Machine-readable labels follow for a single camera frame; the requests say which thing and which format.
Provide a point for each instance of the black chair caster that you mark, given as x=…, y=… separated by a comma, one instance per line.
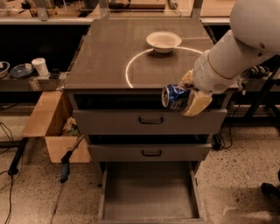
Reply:
x=270, y=189

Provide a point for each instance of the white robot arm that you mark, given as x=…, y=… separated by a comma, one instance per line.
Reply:
x=253, y=38

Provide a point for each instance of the black bar on floor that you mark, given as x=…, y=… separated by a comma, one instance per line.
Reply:
x=13, y=170

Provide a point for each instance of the grey middle drawer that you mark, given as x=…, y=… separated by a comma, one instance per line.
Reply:
x=148, y=152

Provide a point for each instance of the grey side shelf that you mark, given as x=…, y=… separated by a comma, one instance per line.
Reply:
x=34, y=83

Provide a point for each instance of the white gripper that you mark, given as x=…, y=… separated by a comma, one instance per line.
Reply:
x=206, y=73

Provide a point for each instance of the blue pepsi can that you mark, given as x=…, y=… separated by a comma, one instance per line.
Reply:
x=174, y=97

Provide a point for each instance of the teal handled tool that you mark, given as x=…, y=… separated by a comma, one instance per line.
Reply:
x=65, y=161

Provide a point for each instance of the grey top drawer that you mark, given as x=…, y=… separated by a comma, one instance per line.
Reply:
x=147, y=122

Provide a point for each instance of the grey bowl at left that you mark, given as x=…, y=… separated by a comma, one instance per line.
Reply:
x=4, y=68

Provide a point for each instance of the grey drawer cabinet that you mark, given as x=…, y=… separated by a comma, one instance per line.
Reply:
x=117, y=69

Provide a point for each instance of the white paper bowl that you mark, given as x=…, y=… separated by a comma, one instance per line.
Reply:
x=163, y=41

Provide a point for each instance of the grey open bottom drawer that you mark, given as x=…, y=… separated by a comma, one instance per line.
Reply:
x=150, y=193

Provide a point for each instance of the open cardboard box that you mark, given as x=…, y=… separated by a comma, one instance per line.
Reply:
x=47, y=120

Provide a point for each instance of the white paper cup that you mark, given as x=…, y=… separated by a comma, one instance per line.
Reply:
x=40, y=65

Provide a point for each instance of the dark blue plate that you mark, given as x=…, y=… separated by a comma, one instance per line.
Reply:
x=22, y=71

